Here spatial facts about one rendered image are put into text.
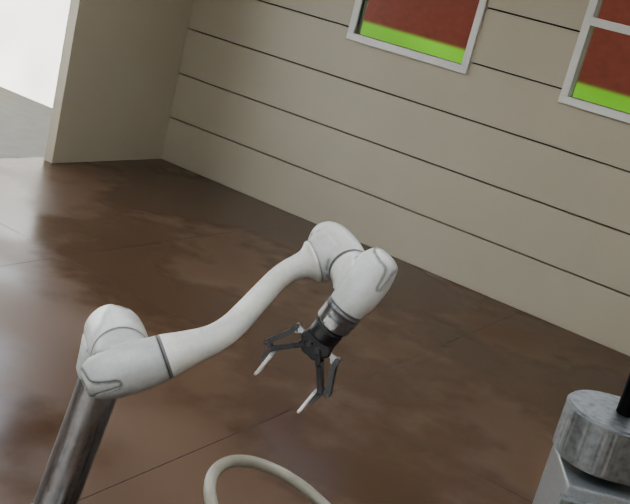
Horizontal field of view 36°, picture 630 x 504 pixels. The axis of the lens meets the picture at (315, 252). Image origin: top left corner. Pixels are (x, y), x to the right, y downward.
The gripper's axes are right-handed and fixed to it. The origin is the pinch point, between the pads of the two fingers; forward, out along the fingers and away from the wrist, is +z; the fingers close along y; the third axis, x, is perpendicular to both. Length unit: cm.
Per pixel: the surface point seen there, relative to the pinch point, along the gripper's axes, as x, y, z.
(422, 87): 702, -145, -26
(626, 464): 1, 69, -40
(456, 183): 693, -63, 23
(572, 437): 3, 57, -36
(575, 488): 0, 64, -29
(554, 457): 15, 59, -27
